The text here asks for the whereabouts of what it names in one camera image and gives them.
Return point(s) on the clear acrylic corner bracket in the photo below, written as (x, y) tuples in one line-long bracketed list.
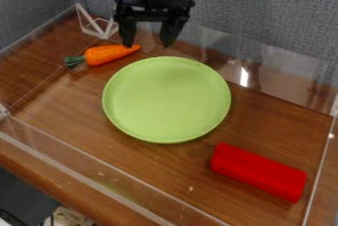
[(98, 27)]

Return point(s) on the red rectangular block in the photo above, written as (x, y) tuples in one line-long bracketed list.
[(258, 171)]

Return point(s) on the light green round plate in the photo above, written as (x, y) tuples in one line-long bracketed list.
[(166, 99)]

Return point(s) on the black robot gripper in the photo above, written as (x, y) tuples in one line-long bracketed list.
[(171, 12)]

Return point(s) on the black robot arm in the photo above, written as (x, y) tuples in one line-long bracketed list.
[(170, 12)]

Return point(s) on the orange toy carrot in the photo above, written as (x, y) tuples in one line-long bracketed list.
[(100, 54)]

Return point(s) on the clear acrylic enclosure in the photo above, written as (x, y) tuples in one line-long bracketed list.
[(213, 133)]

